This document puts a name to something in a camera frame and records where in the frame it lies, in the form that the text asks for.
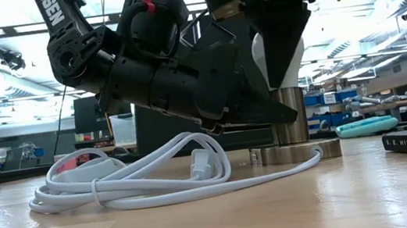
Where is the teal tray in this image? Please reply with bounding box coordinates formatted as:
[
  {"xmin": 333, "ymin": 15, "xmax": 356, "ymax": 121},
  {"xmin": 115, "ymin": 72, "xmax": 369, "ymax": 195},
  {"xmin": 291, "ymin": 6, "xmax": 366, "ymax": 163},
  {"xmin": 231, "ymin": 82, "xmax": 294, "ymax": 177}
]
[{"xmin": 333, "ymin": 113, "xmax": 401, "ymax": 141}]

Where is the blue storage bin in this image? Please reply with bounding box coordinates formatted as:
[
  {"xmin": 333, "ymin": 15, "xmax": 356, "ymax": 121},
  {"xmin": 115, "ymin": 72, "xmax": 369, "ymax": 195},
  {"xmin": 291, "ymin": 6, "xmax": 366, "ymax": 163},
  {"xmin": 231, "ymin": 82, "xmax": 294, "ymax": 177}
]
[
  {"xmin": 303, "ymin": 93, "xmax": 324, "ymax": 108},
  {"xmin": 336, "ymin": 88, "xmax": 360, "ymax": 103}
]

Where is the black computer monitor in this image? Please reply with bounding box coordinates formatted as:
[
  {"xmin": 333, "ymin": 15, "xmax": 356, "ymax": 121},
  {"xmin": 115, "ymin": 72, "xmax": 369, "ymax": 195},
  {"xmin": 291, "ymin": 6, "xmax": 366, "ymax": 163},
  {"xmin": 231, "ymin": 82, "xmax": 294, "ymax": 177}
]
[{"xmin": 71, "ymin": 91, "xmax": 135, "ymax": 135}]

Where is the black folding room divider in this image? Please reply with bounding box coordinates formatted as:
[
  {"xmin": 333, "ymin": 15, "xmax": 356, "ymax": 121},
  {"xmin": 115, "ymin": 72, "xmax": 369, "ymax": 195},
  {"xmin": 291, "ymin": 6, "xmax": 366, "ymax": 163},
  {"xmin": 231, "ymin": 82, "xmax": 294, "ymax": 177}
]
[{"xmin": 120, "ymin": 1, "xmax": 285, "ymax": 158}]

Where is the thin left wrist camera cable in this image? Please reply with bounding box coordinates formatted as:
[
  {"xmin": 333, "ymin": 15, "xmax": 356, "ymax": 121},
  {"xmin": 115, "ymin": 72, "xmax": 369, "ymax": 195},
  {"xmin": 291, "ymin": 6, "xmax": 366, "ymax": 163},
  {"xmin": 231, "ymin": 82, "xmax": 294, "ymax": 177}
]
[{"xmin": 174, "ymin": 5, "xmax": 237, "ymax": 51}]

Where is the brass lamp base with socket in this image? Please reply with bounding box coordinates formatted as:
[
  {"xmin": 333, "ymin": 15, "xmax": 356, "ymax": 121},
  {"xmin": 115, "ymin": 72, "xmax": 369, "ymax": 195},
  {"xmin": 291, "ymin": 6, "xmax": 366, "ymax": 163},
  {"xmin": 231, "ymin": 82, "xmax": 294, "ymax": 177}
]
[{"xmin": 240, "ymin": 80, "xmax": 343, "ymax": 170}]

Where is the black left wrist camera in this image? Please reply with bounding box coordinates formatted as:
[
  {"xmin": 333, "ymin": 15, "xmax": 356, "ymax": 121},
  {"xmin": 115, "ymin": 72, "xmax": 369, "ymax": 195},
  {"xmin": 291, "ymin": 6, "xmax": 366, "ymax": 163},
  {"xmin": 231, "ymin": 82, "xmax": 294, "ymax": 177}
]
[{"xmin": 178, "ymin": 18, "xmax": 238, "ymax": 55}]

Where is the white power cord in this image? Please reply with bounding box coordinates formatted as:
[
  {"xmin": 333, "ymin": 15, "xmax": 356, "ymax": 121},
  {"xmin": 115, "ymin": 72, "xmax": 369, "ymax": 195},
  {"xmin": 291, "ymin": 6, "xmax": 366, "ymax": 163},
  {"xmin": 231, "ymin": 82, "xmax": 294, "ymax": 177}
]
[{"xmin": 21, "ymin": 114, "xmax": 328, "ymax": 224}]

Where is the black ceiling-mounted camera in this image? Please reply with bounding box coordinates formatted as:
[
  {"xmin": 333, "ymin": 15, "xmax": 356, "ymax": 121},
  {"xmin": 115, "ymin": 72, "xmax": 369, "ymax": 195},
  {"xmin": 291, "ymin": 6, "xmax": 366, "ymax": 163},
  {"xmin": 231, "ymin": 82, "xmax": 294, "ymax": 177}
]
[{"xmin": 0, "ymin": 39, "xmax": 27, "ymax": 73}]

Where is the wooden workbench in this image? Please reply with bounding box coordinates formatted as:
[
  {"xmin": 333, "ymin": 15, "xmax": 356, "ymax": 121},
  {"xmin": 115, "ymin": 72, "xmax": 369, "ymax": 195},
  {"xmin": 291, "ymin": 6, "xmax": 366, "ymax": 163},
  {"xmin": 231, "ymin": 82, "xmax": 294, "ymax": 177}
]
[{"xmin": 359, "ymin": 99, "xmax": 407, "ymax": 115}]

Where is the small pink cup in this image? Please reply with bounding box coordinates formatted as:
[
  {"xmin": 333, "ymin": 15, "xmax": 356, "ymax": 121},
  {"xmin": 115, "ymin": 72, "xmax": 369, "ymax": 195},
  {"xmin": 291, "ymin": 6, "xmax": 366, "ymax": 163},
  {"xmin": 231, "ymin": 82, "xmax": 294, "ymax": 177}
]
[{"xmin": 53, "ymin": 153, "xmax": 80, "ymax": 174}]

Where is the black hanging cable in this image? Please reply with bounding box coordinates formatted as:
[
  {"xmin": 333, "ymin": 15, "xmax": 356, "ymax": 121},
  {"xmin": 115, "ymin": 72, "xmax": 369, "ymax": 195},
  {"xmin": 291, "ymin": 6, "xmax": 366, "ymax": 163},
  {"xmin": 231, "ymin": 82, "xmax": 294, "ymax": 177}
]
[{"xmin": 45, "ymin": 88, "xmax": 76, "ymax": 157}]

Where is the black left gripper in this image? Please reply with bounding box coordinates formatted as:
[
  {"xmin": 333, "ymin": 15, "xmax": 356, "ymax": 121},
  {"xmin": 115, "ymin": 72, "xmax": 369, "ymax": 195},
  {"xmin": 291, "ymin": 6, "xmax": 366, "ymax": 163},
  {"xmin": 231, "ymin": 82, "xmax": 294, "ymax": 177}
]
[{"xmin": 93, "ymin": 34, "xmax": 300, "ymax": 150}]

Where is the white lightbulb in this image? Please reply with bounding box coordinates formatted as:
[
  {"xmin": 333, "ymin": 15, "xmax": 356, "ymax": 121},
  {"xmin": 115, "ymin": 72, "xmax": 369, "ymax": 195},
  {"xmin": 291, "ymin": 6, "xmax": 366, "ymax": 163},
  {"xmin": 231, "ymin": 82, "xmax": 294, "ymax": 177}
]
[{"xmin": 249, "ymin": 27, "xmax": 310, "ymax": 93}]

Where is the translucent plastic storage bin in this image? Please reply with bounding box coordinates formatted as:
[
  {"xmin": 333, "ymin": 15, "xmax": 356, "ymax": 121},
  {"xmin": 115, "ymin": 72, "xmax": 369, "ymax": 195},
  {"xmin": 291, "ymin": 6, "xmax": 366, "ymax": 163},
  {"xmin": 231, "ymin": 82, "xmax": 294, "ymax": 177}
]
[{"xmin": 109, "ymin": 113, "xmax": 140, "ymax": 146}]

